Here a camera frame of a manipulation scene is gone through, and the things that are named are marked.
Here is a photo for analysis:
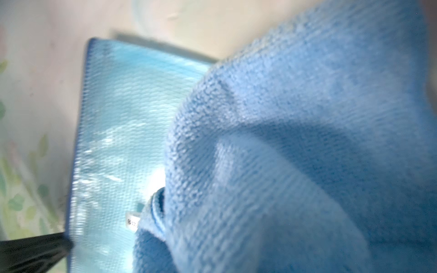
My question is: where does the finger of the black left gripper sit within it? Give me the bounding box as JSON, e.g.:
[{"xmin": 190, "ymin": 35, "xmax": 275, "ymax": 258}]
[{"xmin": 1, "ymin": 233, "xmax": 74, "ymax": 273}]

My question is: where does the blue document bag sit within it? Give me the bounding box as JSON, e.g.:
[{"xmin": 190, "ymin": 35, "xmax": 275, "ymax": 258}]
[{"xmin": 66, "ymin": 38, "xmax": 214, "ymax": 273}]

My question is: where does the blue microfiber cloth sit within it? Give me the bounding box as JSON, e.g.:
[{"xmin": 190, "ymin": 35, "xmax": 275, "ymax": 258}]
[{"xmin": 133, "ymin": 1, "xmax": 437, "ymax": 273}]

